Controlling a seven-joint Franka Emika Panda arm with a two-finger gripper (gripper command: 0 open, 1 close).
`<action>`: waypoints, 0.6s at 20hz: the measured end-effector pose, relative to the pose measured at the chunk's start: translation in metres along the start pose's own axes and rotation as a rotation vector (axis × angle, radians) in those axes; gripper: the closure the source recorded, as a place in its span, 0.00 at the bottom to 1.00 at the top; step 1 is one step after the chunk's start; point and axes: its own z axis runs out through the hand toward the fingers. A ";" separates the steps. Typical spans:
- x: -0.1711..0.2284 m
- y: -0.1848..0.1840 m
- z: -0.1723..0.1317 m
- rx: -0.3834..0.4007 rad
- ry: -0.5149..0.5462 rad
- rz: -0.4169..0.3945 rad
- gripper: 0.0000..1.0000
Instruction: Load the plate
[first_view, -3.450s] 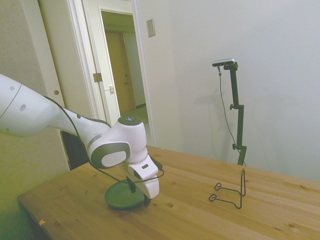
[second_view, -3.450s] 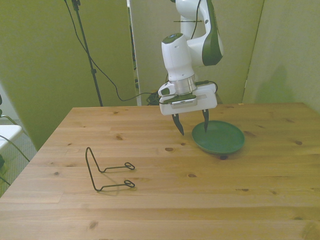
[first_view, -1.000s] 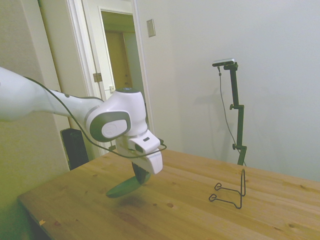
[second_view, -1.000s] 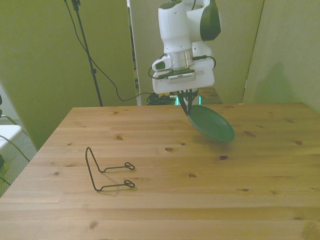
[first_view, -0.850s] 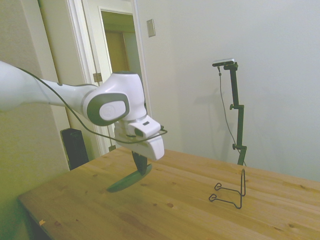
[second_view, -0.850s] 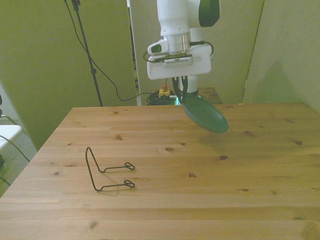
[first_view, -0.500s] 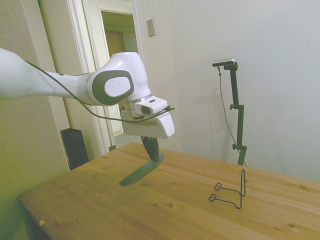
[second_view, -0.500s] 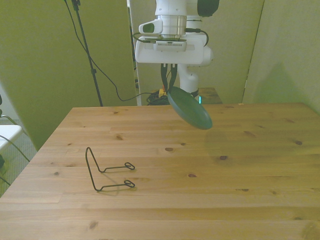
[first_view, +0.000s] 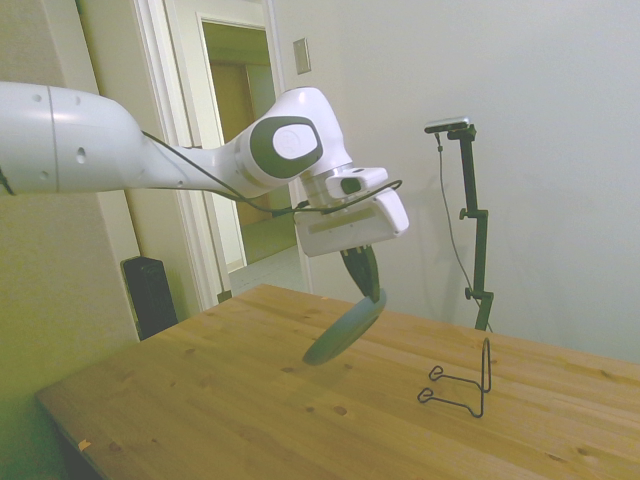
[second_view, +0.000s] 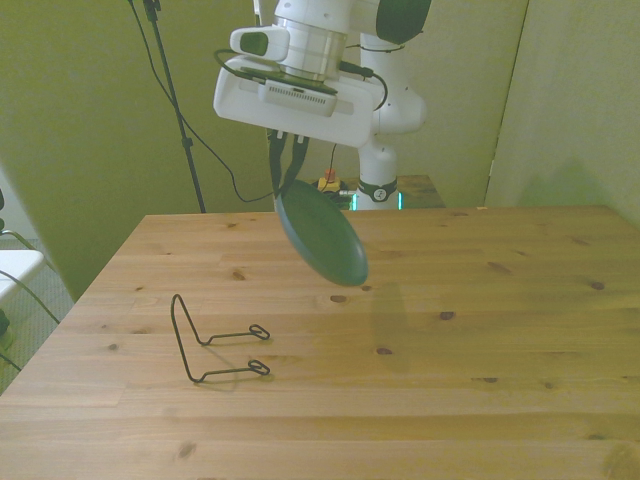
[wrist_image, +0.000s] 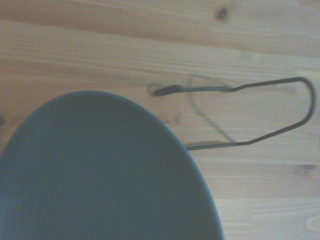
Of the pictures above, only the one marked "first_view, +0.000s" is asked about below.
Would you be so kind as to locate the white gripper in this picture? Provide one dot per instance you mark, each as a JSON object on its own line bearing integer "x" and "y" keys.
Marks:
{"x": 350, "y": 230}

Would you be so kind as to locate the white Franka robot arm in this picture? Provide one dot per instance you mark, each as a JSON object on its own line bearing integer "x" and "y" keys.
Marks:
{"x": 75, "y": 145}

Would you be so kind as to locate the black speaker box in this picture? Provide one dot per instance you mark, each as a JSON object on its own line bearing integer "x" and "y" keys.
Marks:
{"x": 150, "y": 300}

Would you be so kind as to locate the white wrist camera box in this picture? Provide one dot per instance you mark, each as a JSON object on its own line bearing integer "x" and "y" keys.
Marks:
{"x": 357, "y": 181}

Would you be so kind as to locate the white door frame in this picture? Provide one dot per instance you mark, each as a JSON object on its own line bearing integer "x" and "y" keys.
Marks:
{"x": 172, "y": 100}

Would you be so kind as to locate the black camera stand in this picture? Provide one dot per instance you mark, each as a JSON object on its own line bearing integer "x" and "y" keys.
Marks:
{"x": 480, "y": 250}

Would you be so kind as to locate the dark green round plate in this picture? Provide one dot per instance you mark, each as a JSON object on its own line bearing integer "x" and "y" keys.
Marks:
{"x": 345, "y": 330}

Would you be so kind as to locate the brown wooden door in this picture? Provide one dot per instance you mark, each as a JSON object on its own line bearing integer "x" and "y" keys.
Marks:
{"x": 231, "y": 140}

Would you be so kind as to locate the grey stereo camera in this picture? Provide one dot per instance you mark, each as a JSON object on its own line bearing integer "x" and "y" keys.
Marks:
{"x": 447, "y": 124}

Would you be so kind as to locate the beige light switch plate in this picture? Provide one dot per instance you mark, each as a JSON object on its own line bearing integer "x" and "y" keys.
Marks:
{"x": 301, "y": 56}

